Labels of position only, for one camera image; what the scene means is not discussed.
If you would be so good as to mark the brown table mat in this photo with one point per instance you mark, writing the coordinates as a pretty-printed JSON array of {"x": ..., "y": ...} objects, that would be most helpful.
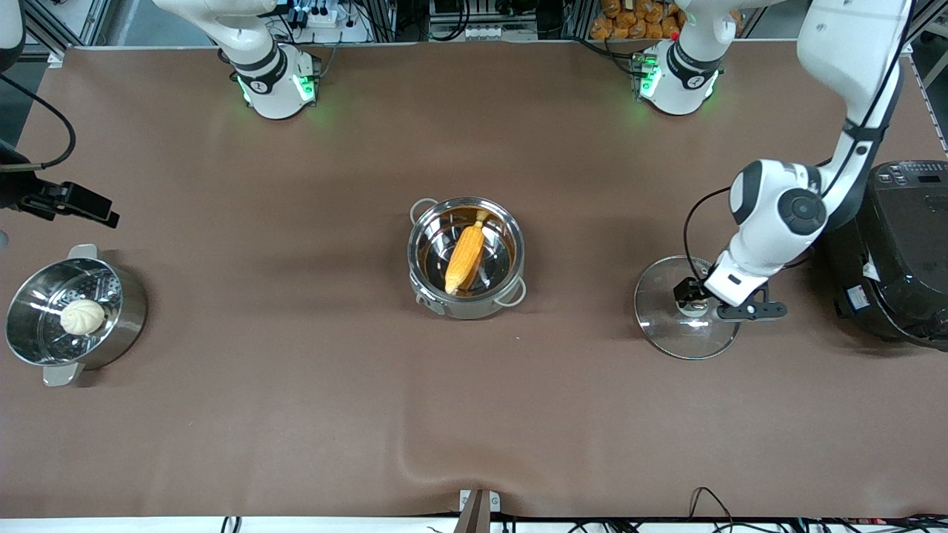
[{"x": 296, "y": 414}]

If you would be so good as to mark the white steamed bun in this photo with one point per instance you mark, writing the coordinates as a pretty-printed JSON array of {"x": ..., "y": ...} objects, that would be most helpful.
[{"x": 81, "y": 317}]

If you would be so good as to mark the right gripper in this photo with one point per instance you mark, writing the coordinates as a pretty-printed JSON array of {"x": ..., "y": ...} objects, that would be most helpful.
[{"x": 16, "y": 189}]

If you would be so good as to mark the steel steamer pot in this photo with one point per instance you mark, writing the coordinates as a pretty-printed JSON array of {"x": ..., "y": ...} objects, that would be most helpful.
[{"x": 126, "y": 318}]

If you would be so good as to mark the black rice cooker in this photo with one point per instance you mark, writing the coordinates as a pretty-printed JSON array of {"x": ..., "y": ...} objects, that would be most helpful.
[{"x": 889, "y": 252}]

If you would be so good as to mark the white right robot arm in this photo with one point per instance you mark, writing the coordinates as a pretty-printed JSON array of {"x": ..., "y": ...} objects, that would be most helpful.
[{"x": 270, "y": 81}]

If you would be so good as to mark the yellow corn cob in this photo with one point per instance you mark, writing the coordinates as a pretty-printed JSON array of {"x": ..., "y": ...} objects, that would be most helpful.
[{"x": 466, "y": 255}]

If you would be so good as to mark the white power strip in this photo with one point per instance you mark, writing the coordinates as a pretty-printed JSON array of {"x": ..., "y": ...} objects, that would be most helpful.
[{"x": 320, "y": 15}]

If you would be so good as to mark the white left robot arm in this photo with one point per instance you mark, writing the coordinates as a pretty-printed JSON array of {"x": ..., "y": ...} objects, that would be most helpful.
[{"x": 778, "y": 215}]

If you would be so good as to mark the glass pot lid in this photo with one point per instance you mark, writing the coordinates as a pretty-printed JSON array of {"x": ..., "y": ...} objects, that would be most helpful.
[{"x": 666, "y": 329}]

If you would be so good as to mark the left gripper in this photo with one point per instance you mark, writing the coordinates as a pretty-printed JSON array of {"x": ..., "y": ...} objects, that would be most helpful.
[{"x": 690, "y": 290}]

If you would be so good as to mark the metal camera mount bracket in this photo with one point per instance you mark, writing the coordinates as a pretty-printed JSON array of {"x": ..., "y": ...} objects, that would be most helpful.
[{"x": 479, "y": 507}]

